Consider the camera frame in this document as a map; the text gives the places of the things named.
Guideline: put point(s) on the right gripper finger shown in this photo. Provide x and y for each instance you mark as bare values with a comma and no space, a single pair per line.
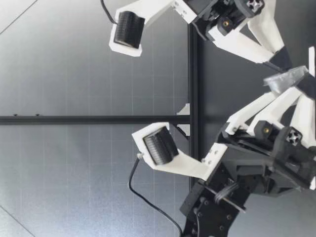
274,67

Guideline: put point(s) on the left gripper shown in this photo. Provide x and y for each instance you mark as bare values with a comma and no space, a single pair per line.
271,160

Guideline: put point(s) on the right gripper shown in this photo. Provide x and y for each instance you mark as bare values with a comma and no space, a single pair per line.
212,12

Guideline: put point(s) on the clear plastic cup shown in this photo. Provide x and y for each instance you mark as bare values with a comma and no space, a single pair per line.
284,80

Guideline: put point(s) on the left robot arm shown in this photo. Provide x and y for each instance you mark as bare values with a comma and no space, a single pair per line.
212,217

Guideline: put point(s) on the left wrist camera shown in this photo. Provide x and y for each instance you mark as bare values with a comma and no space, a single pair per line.
160,145

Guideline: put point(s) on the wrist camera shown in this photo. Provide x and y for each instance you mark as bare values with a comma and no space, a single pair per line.
128,29
160,145

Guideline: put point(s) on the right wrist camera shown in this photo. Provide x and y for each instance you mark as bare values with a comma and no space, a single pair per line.
128,29

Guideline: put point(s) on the black frame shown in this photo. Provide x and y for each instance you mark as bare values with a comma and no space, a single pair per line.
98,120

